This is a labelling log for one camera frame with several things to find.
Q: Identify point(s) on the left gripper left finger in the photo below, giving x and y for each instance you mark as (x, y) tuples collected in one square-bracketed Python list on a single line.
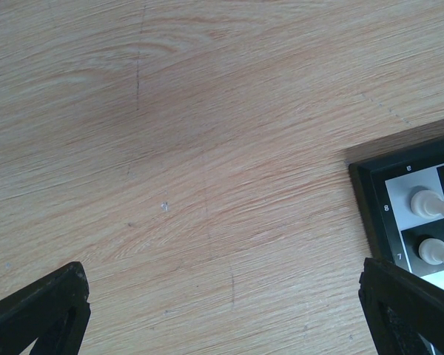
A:
[(51, 314)]

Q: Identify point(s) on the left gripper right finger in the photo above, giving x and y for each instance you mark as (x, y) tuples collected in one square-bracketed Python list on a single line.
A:
[(403, 312)]

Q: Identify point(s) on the white corner pawn piece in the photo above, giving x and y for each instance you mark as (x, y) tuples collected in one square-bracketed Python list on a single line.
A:
[(431, 251)]

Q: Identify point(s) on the white rook piece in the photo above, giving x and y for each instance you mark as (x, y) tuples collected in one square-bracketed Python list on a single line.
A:
[(427, 204)]

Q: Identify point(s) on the black white chessboard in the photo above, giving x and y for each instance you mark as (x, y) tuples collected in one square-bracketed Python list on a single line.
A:
[(384, 187)]

